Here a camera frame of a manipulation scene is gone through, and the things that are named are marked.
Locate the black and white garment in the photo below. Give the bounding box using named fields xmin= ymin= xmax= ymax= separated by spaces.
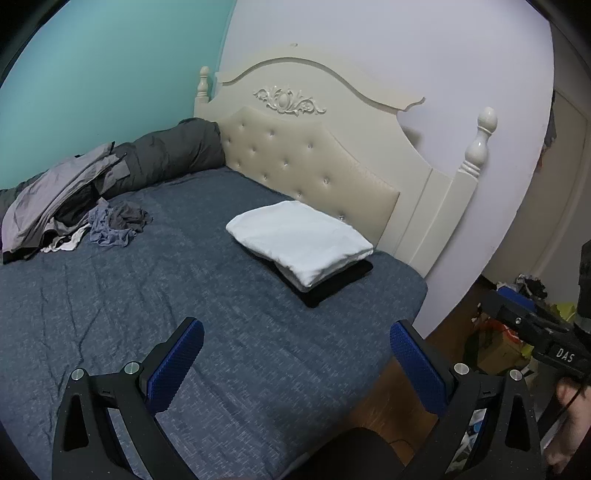
xmin=41 ymin=224 xmax=91 ymax=253

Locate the dark grey rolled duvet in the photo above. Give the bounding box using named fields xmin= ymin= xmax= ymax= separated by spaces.
xmin=0 ymin=117 xmax=228 ymax=218

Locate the person's right hand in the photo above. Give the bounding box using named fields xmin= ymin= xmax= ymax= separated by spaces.
xmin=544 ymin=379 xmax=591 ymax=473

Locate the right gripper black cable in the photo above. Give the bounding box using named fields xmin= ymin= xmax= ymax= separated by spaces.
xmin=537 ymin=377 xmax=585 ymax=444

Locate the blue-grey crumpled garment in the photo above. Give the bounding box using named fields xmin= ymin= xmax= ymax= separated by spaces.
xmin=87 ymin=199 xmax=152 ymax=247

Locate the cream tufted headboard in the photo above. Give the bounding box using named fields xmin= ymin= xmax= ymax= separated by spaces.
xmin=193 ymin=44 xmax=498 ymax=275

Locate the grey shirt pile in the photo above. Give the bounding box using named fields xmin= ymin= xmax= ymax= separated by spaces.
xmin=1 ymin=142 xmax=129 ymax=265

